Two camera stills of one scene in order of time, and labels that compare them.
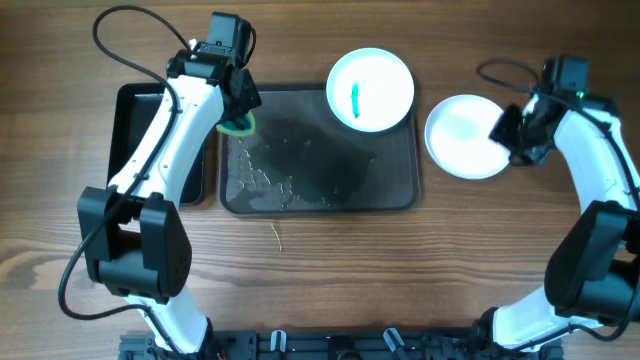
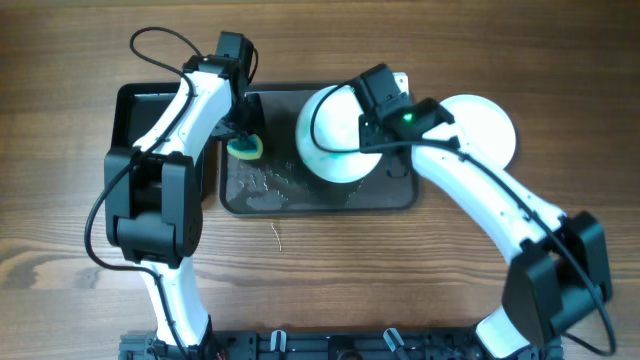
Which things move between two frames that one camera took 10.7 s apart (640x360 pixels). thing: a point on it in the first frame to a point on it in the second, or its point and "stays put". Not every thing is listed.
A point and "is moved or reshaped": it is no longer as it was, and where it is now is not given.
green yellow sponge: [234, 129] is moved or reshaped
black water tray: [137, 105] stays put
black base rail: [346, 345] stays put
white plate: [457, 138] stays put
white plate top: [370, 89] is moved or reshaped
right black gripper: [498, 133] to [367, 142]
